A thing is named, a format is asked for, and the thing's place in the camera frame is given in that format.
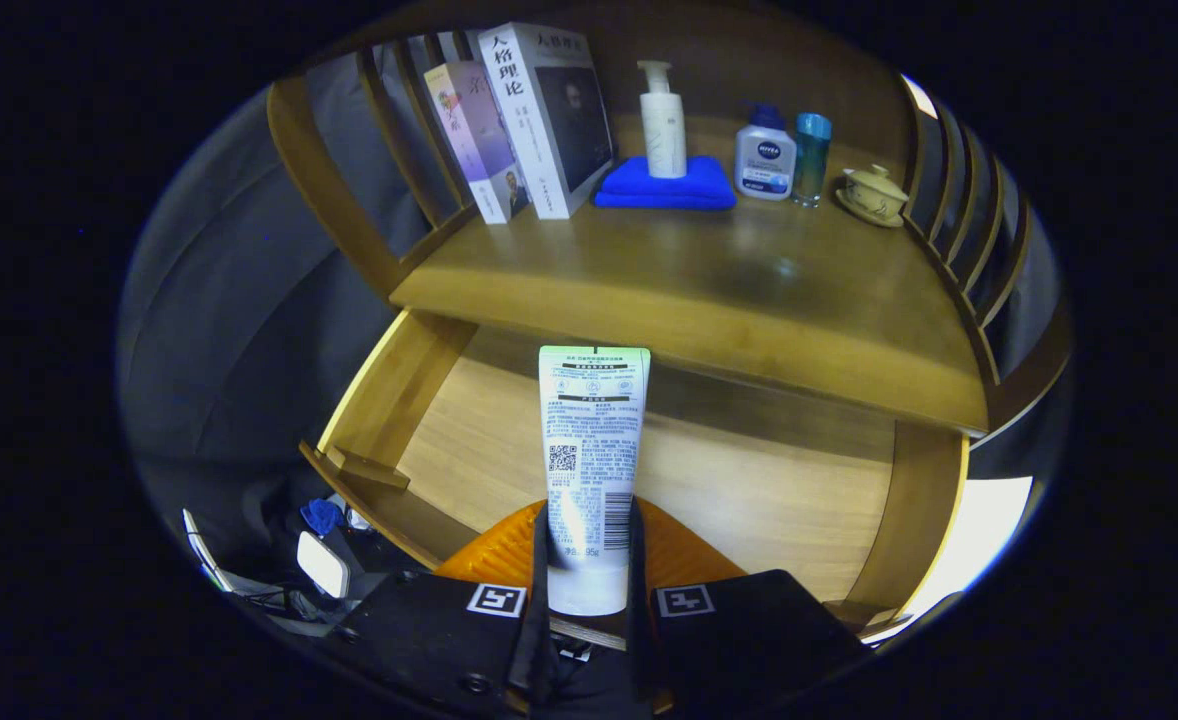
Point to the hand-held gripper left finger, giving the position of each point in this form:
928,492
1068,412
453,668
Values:
429,630

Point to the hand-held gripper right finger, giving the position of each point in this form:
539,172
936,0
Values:
739,635

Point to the brown wooden drawer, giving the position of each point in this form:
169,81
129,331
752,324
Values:
749,500

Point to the white cleanser tube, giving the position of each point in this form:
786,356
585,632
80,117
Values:
589,430

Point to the wooden countertop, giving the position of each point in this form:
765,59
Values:
729,290

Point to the brown wooden cabinet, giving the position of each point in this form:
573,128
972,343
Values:
334,190

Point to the white rounded device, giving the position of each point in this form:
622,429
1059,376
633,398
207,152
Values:
322,565

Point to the small blue cloth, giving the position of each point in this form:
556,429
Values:
322,515

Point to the white thin panel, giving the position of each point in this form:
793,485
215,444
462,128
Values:
199,548

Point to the white flat surface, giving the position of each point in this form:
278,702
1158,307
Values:
984,530

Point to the blue folded towel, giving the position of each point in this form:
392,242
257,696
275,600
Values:
649,190

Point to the beige lidded teacup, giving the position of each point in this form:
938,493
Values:
874,195

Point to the white bottle with blue cap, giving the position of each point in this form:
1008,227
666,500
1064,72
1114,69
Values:
764,165

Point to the teal bottle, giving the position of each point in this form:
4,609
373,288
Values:
811,160

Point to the purple book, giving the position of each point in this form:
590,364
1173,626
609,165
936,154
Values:
479,150

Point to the white pump bottle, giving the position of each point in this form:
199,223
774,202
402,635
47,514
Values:
664,135

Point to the thick white book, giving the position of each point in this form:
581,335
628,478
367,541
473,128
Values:
539,130

